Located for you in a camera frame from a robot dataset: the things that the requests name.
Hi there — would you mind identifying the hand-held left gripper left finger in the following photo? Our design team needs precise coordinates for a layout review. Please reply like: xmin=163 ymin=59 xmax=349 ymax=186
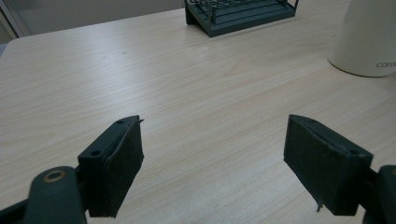
xmin=78 ymin=115 xmax=145 ymax=218

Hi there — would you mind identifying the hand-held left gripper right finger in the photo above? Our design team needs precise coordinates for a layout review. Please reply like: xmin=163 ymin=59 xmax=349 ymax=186
xmin=283 ymin=114 xmax=375 ymax=217

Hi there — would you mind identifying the dark green metal rack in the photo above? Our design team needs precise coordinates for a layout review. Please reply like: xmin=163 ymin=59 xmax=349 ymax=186
xmin=184 ymin=0 xmax=300 ymax=38

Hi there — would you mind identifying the cream white kettle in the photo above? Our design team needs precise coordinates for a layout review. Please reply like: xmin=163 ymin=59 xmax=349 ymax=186
xmin=328 ymin=0 xmax=396 ymax=78

